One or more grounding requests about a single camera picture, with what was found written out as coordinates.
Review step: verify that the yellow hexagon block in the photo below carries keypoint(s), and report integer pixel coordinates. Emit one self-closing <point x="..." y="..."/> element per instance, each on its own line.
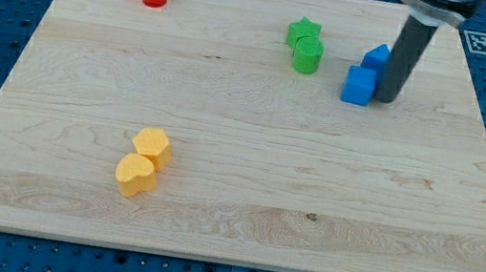
<point x="154" y="144"/>

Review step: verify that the yellow heart block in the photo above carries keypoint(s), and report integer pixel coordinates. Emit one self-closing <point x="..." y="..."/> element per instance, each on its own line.
<point x="134" y="174"/>

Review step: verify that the green star block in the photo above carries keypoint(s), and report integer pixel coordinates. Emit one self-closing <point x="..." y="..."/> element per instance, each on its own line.
<point x="303" y="28"/>

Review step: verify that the green cylinder block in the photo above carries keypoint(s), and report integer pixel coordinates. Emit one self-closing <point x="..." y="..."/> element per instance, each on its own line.
<point x="307" y="55"/>

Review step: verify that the silver robot tool flange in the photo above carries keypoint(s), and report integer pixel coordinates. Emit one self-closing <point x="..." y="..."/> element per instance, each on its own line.
<point x="440" y="12"/>

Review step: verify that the light wooden board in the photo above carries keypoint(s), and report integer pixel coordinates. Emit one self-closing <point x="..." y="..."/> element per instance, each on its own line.
<point x="270" y="169"/>

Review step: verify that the blue pentagon block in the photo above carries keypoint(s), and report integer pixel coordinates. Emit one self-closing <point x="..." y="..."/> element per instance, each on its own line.
<point x="376" y="58"/>

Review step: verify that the blue cube block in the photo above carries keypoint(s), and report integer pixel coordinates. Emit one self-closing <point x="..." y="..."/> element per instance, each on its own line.
<point x="359" y="85"/>

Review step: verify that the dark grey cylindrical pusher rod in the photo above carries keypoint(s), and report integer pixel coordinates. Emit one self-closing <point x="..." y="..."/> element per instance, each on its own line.
<point x="409" y="46"/>

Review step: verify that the white fiducial marker tag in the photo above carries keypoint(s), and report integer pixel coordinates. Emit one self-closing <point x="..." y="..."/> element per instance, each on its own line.
<point x="476" y="42"/>

